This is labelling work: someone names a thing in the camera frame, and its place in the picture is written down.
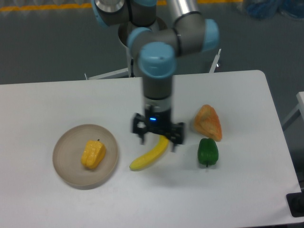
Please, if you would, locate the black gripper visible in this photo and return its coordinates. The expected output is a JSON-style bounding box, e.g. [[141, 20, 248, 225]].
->
[[132, 104, 185, 152]]

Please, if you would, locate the yellow toy pepper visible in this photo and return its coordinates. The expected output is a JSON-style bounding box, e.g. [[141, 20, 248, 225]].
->
[[81, 140, 106, 169]]

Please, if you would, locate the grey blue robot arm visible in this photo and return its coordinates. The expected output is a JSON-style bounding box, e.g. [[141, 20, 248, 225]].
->
[[91, 0, 219, 145]]

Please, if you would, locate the orange toy pepper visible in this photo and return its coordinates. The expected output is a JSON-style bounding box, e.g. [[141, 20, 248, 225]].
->
[[193, 104, 222, 142]]

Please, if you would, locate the green toy pepper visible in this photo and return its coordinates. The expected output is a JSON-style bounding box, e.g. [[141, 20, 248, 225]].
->
[[197, 138, 219, 167]]

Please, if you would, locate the beige round plate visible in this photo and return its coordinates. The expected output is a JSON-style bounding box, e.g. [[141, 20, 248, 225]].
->
[[53, 124, 119, 190]]

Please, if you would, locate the yellow toy banana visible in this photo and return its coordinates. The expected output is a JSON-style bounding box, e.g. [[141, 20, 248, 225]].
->
[[129, 135, 169, 171]]

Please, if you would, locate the white metal stand leg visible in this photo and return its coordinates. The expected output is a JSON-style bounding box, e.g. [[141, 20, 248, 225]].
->
[[209, 49, 221, 73]]

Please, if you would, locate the blue plastic bag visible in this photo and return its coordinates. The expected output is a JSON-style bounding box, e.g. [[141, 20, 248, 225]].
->
[[242, 0, 304, 20]]

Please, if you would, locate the black device at table corner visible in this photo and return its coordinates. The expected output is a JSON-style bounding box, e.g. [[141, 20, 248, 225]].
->
[[286, 192, 304, 218]]

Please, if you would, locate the white frame at right edge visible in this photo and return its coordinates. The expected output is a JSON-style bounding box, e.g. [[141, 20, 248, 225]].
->
[[281, 91, 304, 131]]

